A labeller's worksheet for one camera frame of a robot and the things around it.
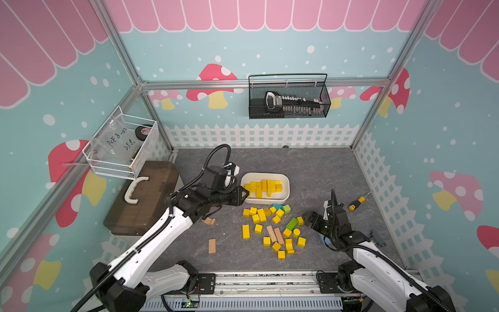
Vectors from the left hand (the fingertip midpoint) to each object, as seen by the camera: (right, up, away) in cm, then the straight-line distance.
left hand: (245, 196), depth 73 cm
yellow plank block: (+3, +1, +29) cm, 29 cm away
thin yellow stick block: (+11, 0, +27) cm, 29 cm away
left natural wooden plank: (+11, -19, +14) cm, 26 cm away
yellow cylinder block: (+8, +2, +28) cm, 29 cm away
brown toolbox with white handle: (-46, -3, +12) cm, 47 cm away
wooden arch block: (-18, -14, +17) cm, 28 cm away
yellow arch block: (+19, -23, +10) cm, 31 cm away
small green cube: (+19, -9, +19) cm, 28 cm away
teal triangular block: (+15, -8, +21) cm, 27 cm away
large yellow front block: (0, -18, +15) cm, 23 cm away
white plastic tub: (+15, +5, +30) cm, 34 cm away
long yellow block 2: (+6, -1, +27) cm, 28 cm away
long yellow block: (0, +1, +29) cm, 29 cm away
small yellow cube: (+16, 0, +27) cm, 31 cm away
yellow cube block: (+5, -17, +14) cm, 22 cm away
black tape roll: (-44, +26, +8) cm, 52 cm away
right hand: (+28, -12, +14) cm, 33 cm away
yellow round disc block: (+22, -18, +13) cm, 31 cm away
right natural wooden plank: (+14, -19, +13) cm, 27 cm away
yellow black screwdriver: (+57, -5, +24) cm, 62 cm away
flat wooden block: (-15, -23, +11) cm, 29 cm away
